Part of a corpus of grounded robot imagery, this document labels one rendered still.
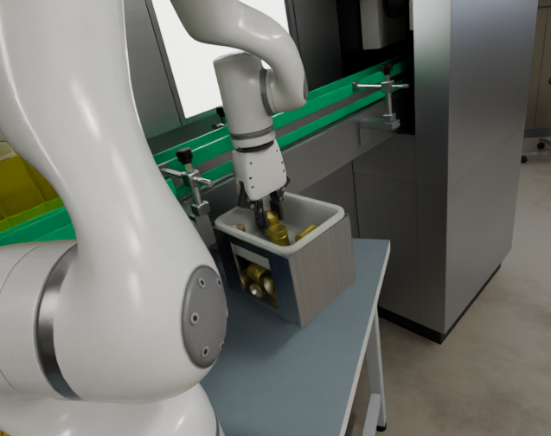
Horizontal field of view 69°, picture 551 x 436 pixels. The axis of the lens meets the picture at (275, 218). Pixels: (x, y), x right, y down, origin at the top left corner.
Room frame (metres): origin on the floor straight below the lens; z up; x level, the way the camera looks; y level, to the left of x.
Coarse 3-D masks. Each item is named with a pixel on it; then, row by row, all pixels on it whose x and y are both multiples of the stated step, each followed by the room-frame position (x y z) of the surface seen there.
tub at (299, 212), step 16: (240, 208) 0.77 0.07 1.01; (288, 208) 0.78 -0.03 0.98; (304, 208) 0.74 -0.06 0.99; (320, 208) 0.71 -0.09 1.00; (336, 208) 0.68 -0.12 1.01; (224, 224) 0.71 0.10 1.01; (256, 224) 0.78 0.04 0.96; (288, 224) 0.78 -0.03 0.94; (304, 224) 0.74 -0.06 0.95; (320, 224) 0.71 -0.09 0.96; (256, 240) 0.62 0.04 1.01; (304, 240) 0.59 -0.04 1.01
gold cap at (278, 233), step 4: (280, 224) 0.71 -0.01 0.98; (272, 228) 0.70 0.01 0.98; (276, 228) 0.70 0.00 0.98; (280, 228) 0.69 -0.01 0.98; (284, 228) 0.69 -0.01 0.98; (272, 232) 0.69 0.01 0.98; (276, 232) 0.68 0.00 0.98; (280, 232) 0.68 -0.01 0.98; (284, 232) 0.68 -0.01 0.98; (272, 236) 0.69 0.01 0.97; (276, 236) 0.68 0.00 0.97; (280, 236) 0.68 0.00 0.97; (284, 236) 0.68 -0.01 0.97; (272, 240) 0.69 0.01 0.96; (276, 240) 0.68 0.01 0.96; (280, 240) 0.68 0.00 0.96; (284, 240) 0.68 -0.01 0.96; (288, 240) 0.69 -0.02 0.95; (276, 244) 0.68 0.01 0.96; (280, 244) 0.68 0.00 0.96; (284, 244) 0.68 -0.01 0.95; (288, 244) 0.69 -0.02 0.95
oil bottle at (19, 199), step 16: (0, 144) 0.64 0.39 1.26; (0, 160) 0.63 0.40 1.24; (16, 160) 0.64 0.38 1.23; (0, 176) 0.62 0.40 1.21; (16, 176) 0.63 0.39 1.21; (0, 192) 0.62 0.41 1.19; (16, 192) 0.63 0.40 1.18; (32, 192) 0.64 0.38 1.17; (16, 208) 0.62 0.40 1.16; (32, 208) 0.63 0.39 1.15; (16, 224) 0.61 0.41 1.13
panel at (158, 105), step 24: (144, 0) 1.00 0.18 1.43; (144, 24) 0.99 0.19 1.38; (288, 24) 1.26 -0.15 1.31; (144, 48) 0.98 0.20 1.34; (144, 72) 0.96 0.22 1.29; (168, 72) 1.00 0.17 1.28; (144, 96) 0.95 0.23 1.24; (168, 96) 0.99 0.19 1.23; (144, 120) 0.94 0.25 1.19; (168, 120) 0.98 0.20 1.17; (192, 120) 1.02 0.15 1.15
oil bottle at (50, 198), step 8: (32, 168) 0.65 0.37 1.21; (32, 176) 0.66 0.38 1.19; (40, 176) 0.66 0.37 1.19; (40, 184) 0.65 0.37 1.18; (48, 184) 0.66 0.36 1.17; (40, 192) 0.66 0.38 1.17; (48, 192) 0.66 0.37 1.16; (48, 200) 0.66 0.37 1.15; (56, 200) 0.66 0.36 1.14; (48, 208) 0.65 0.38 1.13
